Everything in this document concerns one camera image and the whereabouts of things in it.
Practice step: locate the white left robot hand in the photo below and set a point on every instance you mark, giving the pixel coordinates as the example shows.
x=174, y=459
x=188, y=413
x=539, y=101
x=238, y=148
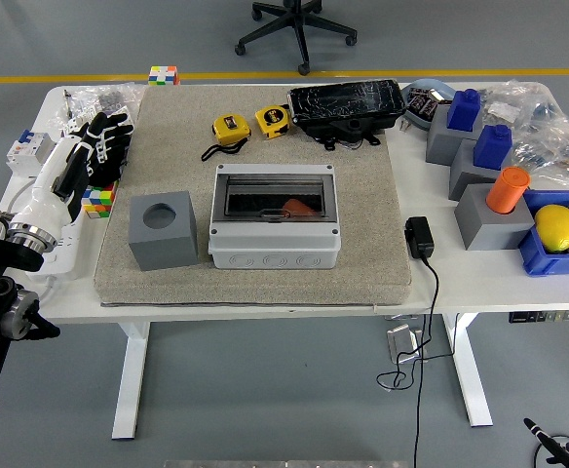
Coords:
x=46, y=195

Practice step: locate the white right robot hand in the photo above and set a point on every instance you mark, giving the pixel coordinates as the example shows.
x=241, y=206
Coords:
x=559, y=448

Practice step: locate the grey box with clear lid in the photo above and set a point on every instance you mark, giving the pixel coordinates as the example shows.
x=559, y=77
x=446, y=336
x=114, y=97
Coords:
x=272, y=244

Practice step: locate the orange cylinder battery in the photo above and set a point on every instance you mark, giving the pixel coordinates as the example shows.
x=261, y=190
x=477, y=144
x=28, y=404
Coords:
x=506, y=190
x=296, y=207

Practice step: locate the white circuit breaker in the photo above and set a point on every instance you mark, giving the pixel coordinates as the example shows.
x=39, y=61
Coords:
x=21, y=153

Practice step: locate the multicolour puzzle cube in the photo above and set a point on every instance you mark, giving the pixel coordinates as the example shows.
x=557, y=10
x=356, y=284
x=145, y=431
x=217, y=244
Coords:
x=99, y=202

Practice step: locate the black cloth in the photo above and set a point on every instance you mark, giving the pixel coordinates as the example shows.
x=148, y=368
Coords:
x=106, y=170

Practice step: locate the white plug adapter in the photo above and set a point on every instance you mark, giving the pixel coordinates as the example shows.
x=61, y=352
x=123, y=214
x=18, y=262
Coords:
x=72, y=126

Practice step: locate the small metal screwdriver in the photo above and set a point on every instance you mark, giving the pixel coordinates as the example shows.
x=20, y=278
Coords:
x=67, y=102

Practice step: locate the white labelled packet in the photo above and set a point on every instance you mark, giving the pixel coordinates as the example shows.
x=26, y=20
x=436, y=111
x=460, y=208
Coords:
x=120, y=117

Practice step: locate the clear bag of small parts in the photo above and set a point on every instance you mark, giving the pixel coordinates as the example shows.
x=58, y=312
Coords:
x=89, y=95

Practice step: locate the white table leg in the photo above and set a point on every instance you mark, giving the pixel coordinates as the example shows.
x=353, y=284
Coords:
x=469, y=380
x=128, y=380

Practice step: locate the grey holder block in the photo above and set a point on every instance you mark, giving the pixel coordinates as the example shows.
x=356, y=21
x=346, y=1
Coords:
x=489, y=231
x=163, y=248
x=465, y=175
x=438, y=144

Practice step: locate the table control panel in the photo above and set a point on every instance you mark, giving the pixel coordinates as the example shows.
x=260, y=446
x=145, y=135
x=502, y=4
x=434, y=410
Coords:
x=545, y=316

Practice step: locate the puzzle cube with white cross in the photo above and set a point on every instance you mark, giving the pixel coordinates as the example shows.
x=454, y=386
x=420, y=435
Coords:
x=163, y=75

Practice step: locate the blue plastic bin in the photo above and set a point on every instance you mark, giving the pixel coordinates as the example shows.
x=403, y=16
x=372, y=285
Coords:
x=540, y=263

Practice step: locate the yellow lemon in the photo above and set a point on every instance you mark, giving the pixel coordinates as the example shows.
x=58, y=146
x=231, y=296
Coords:
x=555, y=226

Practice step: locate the black power adapter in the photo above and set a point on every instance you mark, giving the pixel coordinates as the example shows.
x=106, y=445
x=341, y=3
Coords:
x=418, y=236

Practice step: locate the grey-brown mat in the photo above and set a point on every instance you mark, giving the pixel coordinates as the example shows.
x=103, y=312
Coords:
x=362, y=273

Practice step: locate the clear bags of parts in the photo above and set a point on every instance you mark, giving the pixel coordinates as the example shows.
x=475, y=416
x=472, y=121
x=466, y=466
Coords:
x=513, y=105
x=562, y=156

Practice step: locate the blue plastic bottle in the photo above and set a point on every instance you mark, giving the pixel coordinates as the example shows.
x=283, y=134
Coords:
x=462, y=112
x=491, y=148

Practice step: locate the black cracked case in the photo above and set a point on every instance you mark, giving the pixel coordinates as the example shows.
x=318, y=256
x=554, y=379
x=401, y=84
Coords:
x=343, y=105

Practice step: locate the small metal clip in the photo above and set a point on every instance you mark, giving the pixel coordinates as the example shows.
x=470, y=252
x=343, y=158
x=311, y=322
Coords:
x=405, y=125

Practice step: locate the dark chip packets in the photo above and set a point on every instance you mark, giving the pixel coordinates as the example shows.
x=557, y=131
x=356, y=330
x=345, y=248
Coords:
x=423, y=103

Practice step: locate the light blue tray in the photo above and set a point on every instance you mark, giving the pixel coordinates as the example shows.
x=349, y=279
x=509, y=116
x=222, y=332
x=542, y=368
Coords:
x=435, y=87

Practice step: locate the metal bracket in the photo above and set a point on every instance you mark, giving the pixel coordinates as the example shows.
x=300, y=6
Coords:
x=401, y=341

